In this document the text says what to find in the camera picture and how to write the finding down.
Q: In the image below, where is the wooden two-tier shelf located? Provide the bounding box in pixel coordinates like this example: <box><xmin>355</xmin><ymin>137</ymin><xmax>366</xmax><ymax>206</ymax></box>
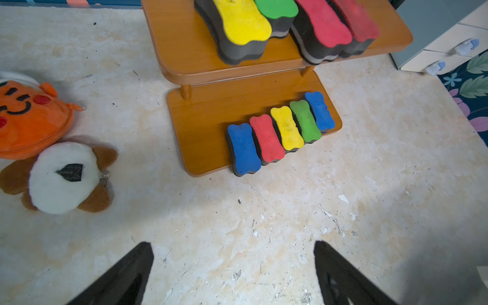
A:
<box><xmin>140</xmin><ymin>0</ymin><xmax>414</xmax><ymax>178</ymax></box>

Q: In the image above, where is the blue eraser shelf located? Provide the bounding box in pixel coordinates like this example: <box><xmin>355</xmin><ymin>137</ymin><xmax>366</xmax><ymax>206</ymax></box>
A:
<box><xmin>304</xmin><ymin>91</ymin><xmax>336</xmax><ymax>133</ymax></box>
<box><xmin>227</xmin><ymin>123</ymin><xmax>262</xmax><ymax>177</ymax></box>

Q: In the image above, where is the blue eraser bottom shelf right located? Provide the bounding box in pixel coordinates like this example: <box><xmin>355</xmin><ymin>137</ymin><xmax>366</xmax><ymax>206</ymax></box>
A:
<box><xmin>304</xmin><ymin>91</ymin><xmax>336</xmax><ymax>133</ymax></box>

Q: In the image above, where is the yellow eraser shelf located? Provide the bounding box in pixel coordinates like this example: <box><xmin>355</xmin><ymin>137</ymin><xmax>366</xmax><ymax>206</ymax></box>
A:
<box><xmin>271</xmin><ymin>106</ymin><xmax>304</xmax><ymax>152</ymax></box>
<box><xmin>194</xmin><ymin>0</ymin><xmax>272</xmax><ymax>66</ymax></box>

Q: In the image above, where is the red eraser top shelf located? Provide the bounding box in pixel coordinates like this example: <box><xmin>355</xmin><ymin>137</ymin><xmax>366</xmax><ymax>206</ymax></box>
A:
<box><xmin>328</xmin><ymin>0</ymin><xmax>381</xmax><ymax>58</ymax></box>
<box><xmin>291</xmin><ymin>0</ymin><xmax>353</xmax><ymax>65</ymax></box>

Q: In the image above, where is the yellow eraser top shelf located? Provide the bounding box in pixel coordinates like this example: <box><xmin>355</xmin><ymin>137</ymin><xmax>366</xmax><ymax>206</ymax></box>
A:
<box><xmin>194</xmin><ymin>0</ymin><xmax>272</xmax><ymax>66</ymax></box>

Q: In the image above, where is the light blue drawer cabinet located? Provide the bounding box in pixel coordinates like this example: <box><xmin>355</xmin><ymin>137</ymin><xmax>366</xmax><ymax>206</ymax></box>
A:
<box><xmin>391</xmin><ymin>0</ymin><xmax>487</xmax><ymax>75</ymax></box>

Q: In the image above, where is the red eraser bottom shelf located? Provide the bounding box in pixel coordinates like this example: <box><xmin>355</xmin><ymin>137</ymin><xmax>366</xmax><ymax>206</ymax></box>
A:
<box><xmin>250</xmin><ymin>114</ymin><xmax>285</xmax><ymax>165</ymax></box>

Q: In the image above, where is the blue eraser bottom shelf left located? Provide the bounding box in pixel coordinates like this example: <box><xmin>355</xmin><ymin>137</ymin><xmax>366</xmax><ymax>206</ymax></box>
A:
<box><xmin>227</xmin><ymin>123</ymin><xmax>262</xmax><ymax>177</ymax></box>

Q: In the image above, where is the red eraser shelf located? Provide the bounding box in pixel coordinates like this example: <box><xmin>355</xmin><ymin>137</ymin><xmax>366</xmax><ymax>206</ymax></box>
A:
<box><xmin>250</xmin><ymin>114</ymin><xmax>285</xmax><ymax>165</ymax></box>
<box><xmin>328</xmin><ymin>0</ymin><xmax>381</xmax><ymax>58</ymax></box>
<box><xmin>291</xmin><ymin>0</ymin><xmax>353</xmax><ymax>65</ymax></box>

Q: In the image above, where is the green eraser bottom shelf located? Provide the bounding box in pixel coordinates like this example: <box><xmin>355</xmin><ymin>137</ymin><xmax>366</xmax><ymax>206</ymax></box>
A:
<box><xmin>290</xmin><ymin>100</ymin><xmax>322</xmax><ymax>143</ymax></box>

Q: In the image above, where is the green eraser shelf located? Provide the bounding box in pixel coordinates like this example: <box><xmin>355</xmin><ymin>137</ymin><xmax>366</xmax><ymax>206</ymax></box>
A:
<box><xmin>255</xmin><ymin>0</ymin><xmax>299</xmax><ymax>38</ymax></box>
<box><xmin>290</xmin><ymin>100</ymin><xmax>322</xmax><ymax>143</ymax></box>

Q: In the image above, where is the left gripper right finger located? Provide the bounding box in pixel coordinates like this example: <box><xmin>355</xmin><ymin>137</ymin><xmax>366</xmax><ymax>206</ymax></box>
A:
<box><xmin>314</xmin><ymin>241</ymin><xmax>396</xmax><ymax>305</ymax></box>

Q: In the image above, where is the yellow eraser bottom shelf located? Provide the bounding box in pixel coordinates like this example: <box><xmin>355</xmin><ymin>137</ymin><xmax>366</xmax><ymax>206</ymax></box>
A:
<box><xmin>271</xmin><ymin>106</ymin><xmax>304</xmax><ymax>152</ymax></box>

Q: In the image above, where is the orange plush pouch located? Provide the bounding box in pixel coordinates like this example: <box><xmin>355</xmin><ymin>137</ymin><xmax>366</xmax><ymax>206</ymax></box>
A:
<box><xmin>1</xmin><ymin>71</ymin><xmax>84</xmax><ymax>160</ymax></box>

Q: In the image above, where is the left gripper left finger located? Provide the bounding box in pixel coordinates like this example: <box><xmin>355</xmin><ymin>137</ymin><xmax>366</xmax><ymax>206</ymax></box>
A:
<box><xmin>69</xmin><ymin>241</ymin><xmax>154</xmax><ymax>304</ymax></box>

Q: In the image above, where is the brown white plush toy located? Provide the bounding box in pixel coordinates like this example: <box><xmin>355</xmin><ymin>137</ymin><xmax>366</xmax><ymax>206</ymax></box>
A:
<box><xmin>1</xmin><ymin>142</ymin><xmax>118</xmax><ymax>215</ymax></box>

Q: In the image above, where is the green eraser top shelf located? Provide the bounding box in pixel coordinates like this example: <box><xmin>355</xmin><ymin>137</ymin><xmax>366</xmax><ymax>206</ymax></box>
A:
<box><xmin>255</xmin><ymin>0</ymin><xmax>299</xmax><ymax>38</ymax></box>

